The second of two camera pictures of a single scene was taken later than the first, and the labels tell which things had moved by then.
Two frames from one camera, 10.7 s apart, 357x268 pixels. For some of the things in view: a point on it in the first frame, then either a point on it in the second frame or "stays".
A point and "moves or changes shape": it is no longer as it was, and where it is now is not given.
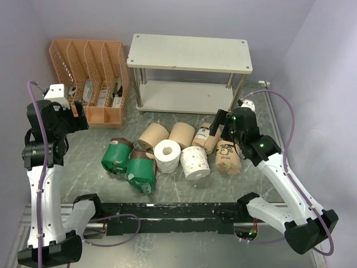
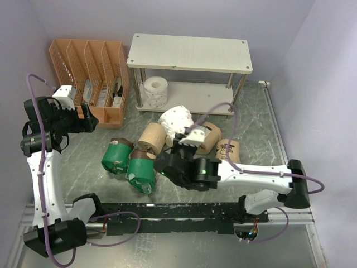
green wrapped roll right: [140, 170] stays
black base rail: [172, 217] stays
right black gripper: [220, 118] → [177, 144]
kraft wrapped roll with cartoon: [226, 158] stays
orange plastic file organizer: [96, 72] stays
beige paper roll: [154, 133] stays
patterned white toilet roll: [167, 153] moves or changes shape
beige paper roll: [183, 133] moves or changes shape
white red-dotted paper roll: [195, 163] moves or changes shape
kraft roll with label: [203, 138] stays
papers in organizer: [102, 93] stays
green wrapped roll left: [115, 157] stays
